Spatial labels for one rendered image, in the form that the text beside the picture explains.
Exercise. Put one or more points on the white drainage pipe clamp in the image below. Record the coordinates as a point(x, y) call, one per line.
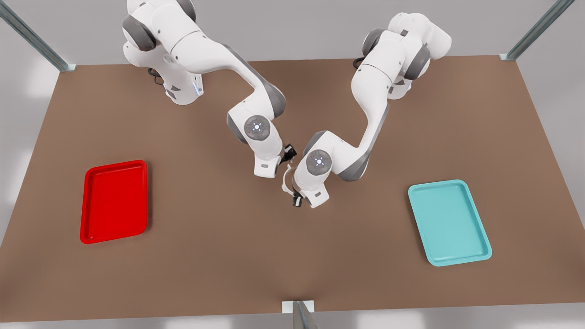
point(286, 178)

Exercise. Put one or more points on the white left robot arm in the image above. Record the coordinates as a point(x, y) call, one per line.
point(379, 82)

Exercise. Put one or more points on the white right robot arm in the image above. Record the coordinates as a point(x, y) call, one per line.
point(196, 50)

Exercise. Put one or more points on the teal rectangular tray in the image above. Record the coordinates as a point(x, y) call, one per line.
point(449, 222)

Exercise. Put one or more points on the red rectangular tray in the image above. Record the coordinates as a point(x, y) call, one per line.
point(114, 201)

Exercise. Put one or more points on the silver frame post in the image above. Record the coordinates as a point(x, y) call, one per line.
point(534, 29)
point(32, 36)
point(301, 316)

